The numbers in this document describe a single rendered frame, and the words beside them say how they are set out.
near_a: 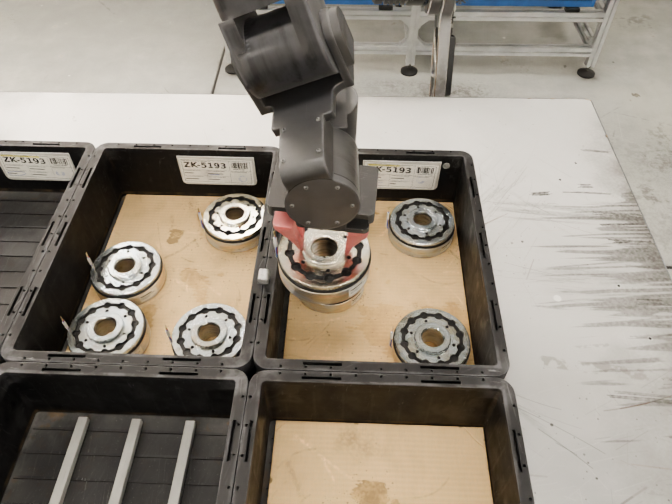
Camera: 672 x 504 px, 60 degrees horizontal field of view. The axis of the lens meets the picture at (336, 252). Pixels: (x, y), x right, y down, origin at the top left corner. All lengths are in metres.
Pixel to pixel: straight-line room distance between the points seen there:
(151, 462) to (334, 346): 0.27
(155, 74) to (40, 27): 0.81
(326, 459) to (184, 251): 0.40
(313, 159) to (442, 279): 0.51
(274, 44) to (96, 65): 2.70
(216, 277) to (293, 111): 0.48
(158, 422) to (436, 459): 0.35
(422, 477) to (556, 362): 0.36
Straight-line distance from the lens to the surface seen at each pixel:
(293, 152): 0.42
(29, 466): 0.83
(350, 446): 0.75
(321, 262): 0.62
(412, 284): 0.88
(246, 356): 0.70
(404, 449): 0.75
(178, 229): 0.98
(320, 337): 0.82
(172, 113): 1.45
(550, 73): 3.02
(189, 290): 0.89
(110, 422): 0.81
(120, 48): 3.22
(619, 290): 1.14
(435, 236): 0.91
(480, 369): 0.70
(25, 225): 1.08
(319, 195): 0.43
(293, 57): 0.44
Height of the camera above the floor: 1.52
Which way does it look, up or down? 50 degrees down
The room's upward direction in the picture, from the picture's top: straight up
